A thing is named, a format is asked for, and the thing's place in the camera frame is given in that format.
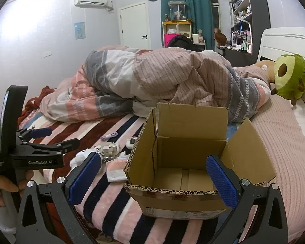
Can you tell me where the striped duvet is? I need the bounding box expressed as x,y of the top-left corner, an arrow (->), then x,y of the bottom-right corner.
39,46 -> 271,124

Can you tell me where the white side shelf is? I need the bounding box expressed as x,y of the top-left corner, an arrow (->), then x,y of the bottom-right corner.
192,29 -> 206,51

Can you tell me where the dark desk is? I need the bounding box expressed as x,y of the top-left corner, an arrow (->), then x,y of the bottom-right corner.
217,44 -> 253,67

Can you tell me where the white plush toy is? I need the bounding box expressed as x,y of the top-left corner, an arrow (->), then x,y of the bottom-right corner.
71,149 -> 97,169

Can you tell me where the pink bag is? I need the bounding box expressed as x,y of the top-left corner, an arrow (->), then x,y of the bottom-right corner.
164,34 -> 181,48

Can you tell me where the window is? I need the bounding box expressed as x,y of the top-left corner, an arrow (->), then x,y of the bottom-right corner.
208,0 -> 219,28

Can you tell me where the beige plush toy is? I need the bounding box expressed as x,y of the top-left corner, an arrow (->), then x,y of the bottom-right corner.
240,60 -> 279,84

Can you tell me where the teal curtain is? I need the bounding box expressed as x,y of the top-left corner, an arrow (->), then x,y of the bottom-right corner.
161,0 -> 215,50

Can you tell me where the cardboard box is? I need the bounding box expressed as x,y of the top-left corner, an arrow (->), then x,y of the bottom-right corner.
123,102 -> 277,220

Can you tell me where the small beige white item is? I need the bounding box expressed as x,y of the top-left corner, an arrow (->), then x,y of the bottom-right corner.
94,142 -> 120,162

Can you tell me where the pink knit bedspread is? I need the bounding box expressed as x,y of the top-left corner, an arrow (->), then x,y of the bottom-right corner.
229,94 -> 305,244

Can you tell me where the white bed headboard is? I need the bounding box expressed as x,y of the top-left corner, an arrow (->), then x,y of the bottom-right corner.
255,27 -> 305,107

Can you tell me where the wall poster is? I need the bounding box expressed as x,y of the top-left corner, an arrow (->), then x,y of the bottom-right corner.
74,22 -> 85,40

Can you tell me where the avocado plush pillow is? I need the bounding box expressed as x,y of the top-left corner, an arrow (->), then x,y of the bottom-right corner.
271,54 -> 305,106

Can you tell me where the white wire rack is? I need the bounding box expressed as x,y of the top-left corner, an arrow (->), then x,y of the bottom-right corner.
230,30 -> 251,51

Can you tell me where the striped fleece blanket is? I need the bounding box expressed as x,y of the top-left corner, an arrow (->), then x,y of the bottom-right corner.
16,107 -> 247,244

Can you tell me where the dark bookshelf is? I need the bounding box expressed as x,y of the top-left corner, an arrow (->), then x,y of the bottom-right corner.
229,0 -> 271,54

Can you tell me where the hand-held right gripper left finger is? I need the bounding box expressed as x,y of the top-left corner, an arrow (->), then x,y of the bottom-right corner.
16,152 -> 102,244

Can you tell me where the yellow shelf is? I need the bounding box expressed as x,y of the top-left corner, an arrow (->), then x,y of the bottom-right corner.
162,20 -> 193,48

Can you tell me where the black bag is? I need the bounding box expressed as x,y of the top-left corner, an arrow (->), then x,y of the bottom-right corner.
166,35 -> 202,52

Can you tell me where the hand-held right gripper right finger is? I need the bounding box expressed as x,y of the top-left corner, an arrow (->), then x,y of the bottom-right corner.
205,155 -> 288,244

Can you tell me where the white door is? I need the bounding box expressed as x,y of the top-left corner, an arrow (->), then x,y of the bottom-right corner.
118,2 -> 150,49

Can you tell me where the glass display case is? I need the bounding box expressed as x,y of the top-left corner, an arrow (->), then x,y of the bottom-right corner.
168,1 -> 187,21

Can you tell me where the pink white folded sock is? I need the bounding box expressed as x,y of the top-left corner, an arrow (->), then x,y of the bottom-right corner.
105,155 -> 131,183

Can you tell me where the person's left hand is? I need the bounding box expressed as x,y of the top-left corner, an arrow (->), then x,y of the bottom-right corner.
0,170 -> 35,205

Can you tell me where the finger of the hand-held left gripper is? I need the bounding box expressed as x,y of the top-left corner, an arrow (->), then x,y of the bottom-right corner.
21,138 -> 80,156
16,127 -> 53,142

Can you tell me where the brown plush animal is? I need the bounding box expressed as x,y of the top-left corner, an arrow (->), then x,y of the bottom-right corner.
213,28 -> 228,47

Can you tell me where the dark red cloth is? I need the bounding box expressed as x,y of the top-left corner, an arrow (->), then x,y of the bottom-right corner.
22,86 -> 57,115

